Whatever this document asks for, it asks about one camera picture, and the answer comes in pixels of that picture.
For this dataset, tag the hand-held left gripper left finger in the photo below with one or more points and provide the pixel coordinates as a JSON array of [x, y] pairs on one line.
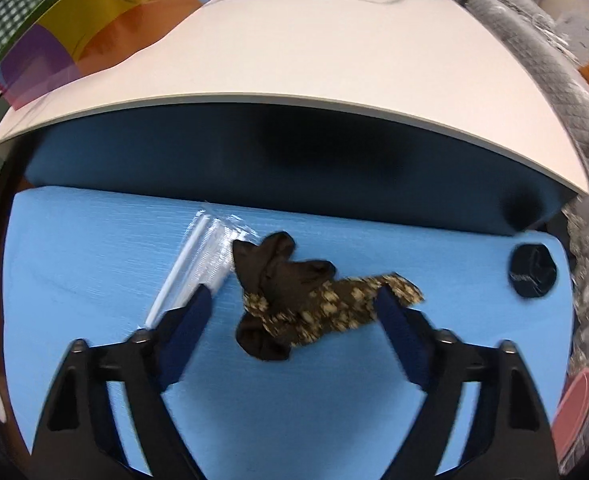
[[184, 340]]

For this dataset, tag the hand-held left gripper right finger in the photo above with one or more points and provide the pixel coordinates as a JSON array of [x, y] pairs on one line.
[[404, 345]]

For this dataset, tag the clear plastic sleeve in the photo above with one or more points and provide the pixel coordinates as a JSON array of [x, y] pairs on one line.
[[199, 260]]

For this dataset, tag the brown patterned cloth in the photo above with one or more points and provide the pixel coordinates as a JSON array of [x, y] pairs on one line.
[[294, 300]]

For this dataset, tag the pink plastic bin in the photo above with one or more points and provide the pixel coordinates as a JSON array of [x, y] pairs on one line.
[[576, 415]]

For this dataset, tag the blue foam mat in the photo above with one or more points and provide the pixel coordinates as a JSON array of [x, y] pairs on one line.
[[99, 260]]

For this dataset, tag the small black fabric roll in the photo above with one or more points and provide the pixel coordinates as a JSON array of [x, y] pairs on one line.
[[531, 272]]

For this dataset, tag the white marble coffee table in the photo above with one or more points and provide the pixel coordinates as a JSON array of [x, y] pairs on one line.
[[349, 45]]

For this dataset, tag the sofa with grey quilted cover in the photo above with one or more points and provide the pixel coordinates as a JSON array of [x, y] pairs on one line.
[[549, 70]]

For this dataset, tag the multicoloured rectangular box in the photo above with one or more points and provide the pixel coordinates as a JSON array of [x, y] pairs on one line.
[[99, 25]]

